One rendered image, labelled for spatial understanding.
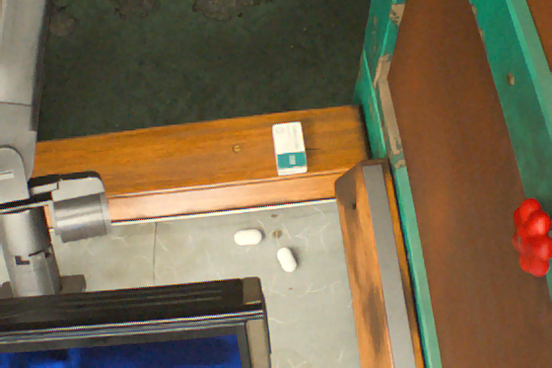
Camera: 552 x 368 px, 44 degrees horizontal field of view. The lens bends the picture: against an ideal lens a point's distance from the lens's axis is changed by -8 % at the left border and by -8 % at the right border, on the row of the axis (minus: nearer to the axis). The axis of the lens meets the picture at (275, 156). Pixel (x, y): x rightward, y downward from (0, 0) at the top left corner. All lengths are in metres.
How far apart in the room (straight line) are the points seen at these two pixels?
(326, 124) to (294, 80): 0.92
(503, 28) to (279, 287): 0.53
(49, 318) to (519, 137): 0.34
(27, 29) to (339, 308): 0.48
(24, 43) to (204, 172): 0.31
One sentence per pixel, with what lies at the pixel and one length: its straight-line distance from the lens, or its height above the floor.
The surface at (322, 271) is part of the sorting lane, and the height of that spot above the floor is 0.74.
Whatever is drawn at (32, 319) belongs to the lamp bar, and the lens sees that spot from 0.54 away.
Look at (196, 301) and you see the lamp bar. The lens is 0.53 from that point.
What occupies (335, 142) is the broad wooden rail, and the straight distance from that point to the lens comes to 0.93.
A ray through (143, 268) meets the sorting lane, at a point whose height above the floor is 0.74.
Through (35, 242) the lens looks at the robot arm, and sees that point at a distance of 0.78.
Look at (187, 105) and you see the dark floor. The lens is 1.83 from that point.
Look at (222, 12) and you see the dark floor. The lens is 1.97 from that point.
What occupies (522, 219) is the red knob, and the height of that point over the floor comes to 1.25.
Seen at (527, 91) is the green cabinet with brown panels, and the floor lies 1.26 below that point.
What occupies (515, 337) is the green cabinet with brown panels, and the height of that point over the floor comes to 1.11.
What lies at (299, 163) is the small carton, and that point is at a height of 0.78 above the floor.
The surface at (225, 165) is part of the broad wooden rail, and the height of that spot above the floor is 0.76.
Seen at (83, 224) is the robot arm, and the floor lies 0.90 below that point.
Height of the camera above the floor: 1.61
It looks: 66 degrees down
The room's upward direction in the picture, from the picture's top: straight up
